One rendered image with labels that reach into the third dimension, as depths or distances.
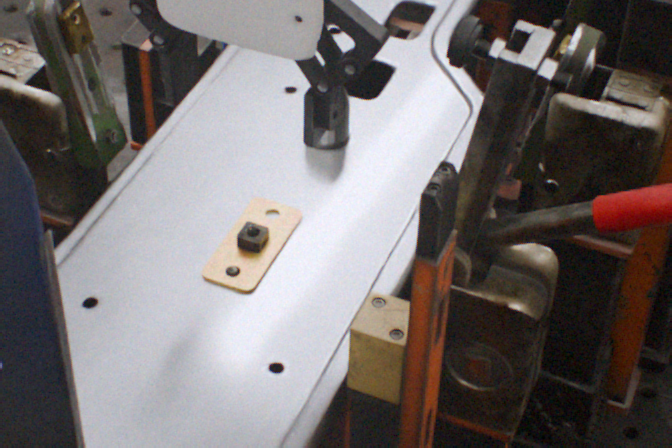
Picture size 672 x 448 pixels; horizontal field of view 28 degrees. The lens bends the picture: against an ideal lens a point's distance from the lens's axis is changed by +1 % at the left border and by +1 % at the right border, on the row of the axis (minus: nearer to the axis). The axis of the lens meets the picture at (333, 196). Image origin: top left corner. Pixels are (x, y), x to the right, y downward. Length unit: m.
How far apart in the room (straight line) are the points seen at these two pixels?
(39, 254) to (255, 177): 0.42
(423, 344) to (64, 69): 0.35
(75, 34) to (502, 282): 0.33
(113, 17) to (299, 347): 0.86
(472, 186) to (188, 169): 0.26
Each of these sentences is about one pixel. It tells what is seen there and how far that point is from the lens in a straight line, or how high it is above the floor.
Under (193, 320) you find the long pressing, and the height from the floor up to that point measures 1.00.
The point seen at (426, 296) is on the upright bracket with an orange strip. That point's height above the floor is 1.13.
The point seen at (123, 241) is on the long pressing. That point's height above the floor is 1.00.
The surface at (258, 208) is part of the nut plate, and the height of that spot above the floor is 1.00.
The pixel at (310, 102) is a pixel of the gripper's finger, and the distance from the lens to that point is 0.77.
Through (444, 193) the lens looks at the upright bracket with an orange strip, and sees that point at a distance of 0.64.
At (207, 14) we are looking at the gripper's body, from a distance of 0.76.
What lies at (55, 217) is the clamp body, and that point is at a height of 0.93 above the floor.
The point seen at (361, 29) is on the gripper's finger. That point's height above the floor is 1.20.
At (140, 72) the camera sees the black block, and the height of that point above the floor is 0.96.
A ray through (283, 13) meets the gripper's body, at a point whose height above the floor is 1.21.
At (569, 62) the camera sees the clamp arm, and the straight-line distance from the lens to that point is 0.91.
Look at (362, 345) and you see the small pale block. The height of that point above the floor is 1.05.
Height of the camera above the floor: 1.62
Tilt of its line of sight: 42 degrees down
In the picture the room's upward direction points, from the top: 2 degrees clockwise
